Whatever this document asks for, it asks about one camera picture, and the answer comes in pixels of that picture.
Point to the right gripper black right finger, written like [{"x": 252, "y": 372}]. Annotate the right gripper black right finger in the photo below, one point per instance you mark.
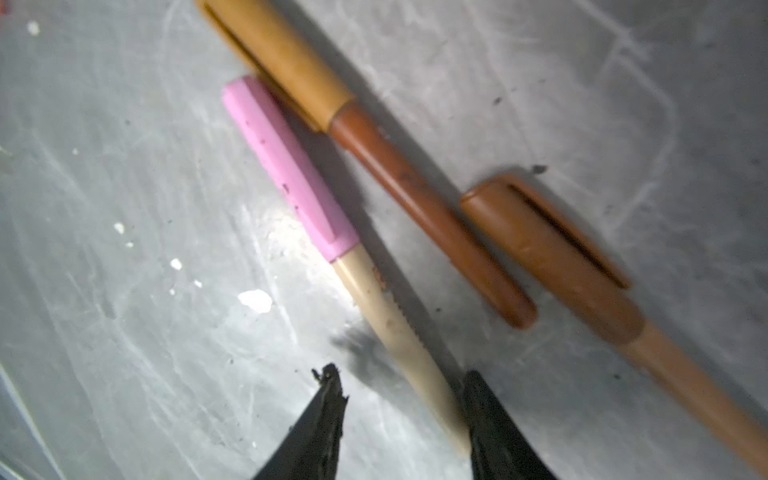
[{"x": 498, "y": 448}]

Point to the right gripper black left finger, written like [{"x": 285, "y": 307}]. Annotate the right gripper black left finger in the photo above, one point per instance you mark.
[{"x": 311, "y": 449}]

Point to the dark brown marker pen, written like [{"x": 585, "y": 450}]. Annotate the dark brown marker pen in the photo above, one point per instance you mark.
[{"x": 548, "y": 245}]

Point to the pink lilac marker pen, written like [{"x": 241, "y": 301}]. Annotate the pink lilac marker pen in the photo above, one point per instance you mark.
[{"x": 264, "y": 127}]

